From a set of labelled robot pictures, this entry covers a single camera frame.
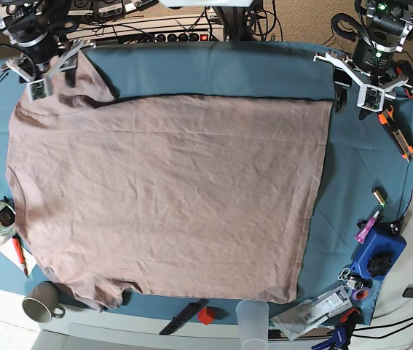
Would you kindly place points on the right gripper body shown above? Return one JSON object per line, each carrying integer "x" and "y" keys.
{"x": 44, "y": 58}

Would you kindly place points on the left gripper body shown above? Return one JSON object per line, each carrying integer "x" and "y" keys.
{"x": 366, "y": 65}

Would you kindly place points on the pink T-shirt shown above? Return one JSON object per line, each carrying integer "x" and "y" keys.
{"x": 178, "y": 196}

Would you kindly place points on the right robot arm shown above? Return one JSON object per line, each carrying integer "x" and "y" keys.
{"x": 38, "y": 31}

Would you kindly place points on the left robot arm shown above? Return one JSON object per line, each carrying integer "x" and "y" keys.
{"x": 379, "y": 33}

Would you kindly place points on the orange black tool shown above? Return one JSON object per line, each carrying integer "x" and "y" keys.
{"x": 404, "y": 68}

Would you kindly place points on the orange black utility knife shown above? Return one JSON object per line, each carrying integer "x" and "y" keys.
{"x": 395, "y": 133}

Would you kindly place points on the blue table cloth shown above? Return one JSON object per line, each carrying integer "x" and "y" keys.
{"x": 359, "y": 156}

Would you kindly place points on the small battery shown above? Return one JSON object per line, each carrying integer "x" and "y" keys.
{"x": 380, "y": 195}

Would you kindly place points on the power strip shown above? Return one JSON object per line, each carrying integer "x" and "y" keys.
{"x": 194, "y": 36}

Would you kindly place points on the purple glue tube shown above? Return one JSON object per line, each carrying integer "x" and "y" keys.
{"x": 360, "y": 237}

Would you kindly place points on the blue box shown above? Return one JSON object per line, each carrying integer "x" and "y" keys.
{"x": 383, "y": 238}

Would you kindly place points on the black knob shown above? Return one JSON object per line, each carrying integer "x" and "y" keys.
{"x": 379, "y": 265}

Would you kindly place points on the metal keyring clips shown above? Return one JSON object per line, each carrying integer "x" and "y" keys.
{"x": 350, "y": 279}

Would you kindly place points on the purple tape roll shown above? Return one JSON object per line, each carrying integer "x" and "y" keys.
{"x": 361, "y": 294}

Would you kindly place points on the red pen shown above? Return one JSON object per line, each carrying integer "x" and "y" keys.
{"x": 20, "y": 253}

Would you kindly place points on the packaging card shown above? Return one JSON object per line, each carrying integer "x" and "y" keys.
{"x": 310, "y": 314}

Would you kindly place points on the blue clamp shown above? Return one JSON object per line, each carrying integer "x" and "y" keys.
{"x": 340, "y": 337}

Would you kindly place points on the translucent plastic cup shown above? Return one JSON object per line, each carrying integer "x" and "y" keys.
{"x": 253, "y": 324}

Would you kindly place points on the grey ceramic mug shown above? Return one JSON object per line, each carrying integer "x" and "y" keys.
{"x": 41, "y": 304}

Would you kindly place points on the red cube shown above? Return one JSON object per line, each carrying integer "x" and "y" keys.
{"x": 206, "y": 315}

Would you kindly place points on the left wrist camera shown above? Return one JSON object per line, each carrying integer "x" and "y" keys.
{"x": 371, "y": 98}

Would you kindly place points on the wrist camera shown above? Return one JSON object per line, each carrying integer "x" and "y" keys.
{"x": 371, "y": 98}
{"x": 39, "y": 89}

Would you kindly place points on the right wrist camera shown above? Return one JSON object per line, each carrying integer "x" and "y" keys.
{"x": 39, "y": 89}

